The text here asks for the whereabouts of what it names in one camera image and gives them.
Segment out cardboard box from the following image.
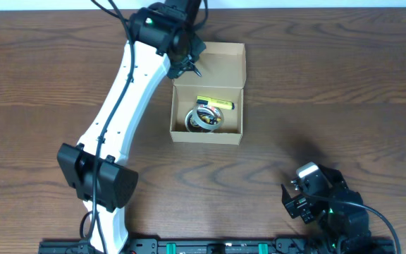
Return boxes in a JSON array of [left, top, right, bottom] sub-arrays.
[[169, 42, 247, 145]]

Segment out yellow highlighter marker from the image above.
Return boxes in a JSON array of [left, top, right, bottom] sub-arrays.
[[197, 95, 235, 110]]

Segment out yellow correction tape dispenser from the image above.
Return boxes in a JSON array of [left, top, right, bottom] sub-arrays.
[[189, 109, 223, 129]]

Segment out white-core clear tape roll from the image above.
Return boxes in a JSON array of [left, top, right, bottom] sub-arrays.
[[185, 109, 215, 133]]

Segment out clear tape roll red-print core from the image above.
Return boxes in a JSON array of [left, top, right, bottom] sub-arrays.
[[192, 104, 224, 131]]

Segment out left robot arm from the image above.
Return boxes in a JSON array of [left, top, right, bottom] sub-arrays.
[[39, 0, 207, 253]]

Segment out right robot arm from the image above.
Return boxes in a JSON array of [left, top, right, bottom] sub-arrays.
[[281, 162, 371, 253]]

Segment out right black cable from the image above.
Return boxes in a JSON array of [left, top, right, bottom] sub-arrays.
[[301, 192, 402, 254]]

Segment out black cable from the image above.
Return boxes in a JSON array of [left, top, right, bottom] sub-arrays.
[[301, 192, 402, 254], [78, 0, 209, 248]]

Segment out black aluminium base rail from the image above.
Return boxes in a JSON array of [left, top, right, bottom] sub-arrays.
[[37, 238, 396, 254]]

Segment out left black cable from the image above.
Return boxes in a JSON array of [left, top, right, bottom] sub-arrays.
[[78, 0, 209, 248]]

